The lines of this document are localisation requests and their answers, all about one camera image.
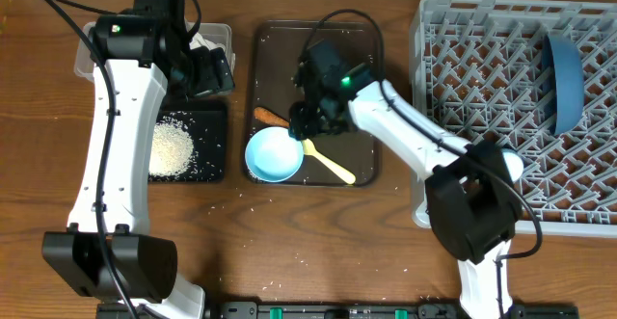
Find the orange carrot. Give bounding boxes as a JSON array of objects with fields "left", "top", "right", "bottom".
[{"left": 254, "top": 107, "right": 289, "bottom": 128}]

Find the black cable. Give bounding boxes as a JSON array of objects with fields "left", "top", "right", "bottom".
[
  {"left": 29, "top": 0, "right": 146, "bottom": 319},
  {"left": 298, "top": 8, "right": 544, "bottom": 319}
]

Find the dark blue plate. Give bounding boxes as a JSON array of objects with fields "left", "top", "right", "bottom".
[{"left": 541, "top": 35, "right": 584, "bottom": 136}]

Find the white rice pile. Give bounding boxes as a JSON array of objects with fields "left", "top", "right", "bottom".
[{"left": 148, "top": 117, "right": 195, "bottom": 176}]

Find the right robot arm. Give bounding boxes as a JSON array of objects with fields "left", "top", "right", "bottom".
[{"left": 289, "top": 40, "right": 523, "bottom": 318}]

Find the yellow plastic spoon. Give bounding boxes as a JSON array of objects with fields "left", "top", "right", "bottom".
[{"left": 302, "top": 139, "right": 356, "bottom": 185}]

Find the brown serving tray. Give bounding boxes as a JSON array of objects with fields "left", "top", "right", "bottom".
[{"left": 245, "top": 20, "right": 380, "bottom": 188}]

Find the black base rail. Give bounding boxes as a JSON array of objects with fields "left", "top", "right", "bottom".
[{"left": 94, "top": 299, "right": 579, "bottom": 319}]

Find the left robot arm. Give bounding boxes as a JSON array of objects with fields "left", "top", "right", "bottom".
[{"left": 41, "top": 0, "right": 234, "bottom": 318}]

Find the white tissue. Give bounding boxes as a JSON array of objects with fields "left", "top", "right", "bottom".
[{"left": 189, "top": 34, "right": 216, "bottom": 50}]

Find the light blue cup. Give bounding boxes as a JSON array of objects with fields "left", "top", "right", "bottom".
[{"left": 501, "top": 148, "right": 524, "bottom": 182}]

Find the clear plastic bin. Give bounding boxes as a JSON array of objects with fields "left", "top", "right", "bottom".
[{"left": 74, "top": 15, "right": 234, "bottom": 100}]

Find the black left cable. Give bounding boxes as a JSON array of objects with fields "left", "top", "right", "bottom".
[{"left": 29, "top": 0, "right": 146, "bottom": 319}]

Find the grey dishwasher rack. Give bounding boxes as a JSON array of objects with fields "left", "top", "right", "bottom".
[{"left": 410, "top": 0, "right": 616, "bottom": 238}]

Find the light blue bowl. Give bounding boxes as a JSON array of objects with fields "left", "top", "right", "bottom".
[{"left": 245, "top": 126, "right": 304, "bottom": 183}]

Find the black waste tray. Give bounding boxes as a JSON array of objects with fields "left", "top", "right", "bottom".
[{"left": 148, "top": 99, "right": 228, "bottom": 182}]

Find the black right cable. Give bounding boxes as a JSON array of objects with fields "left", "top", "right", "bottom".
[{"left": 298, "top": 8, "right": 544, "bottom": 319}]

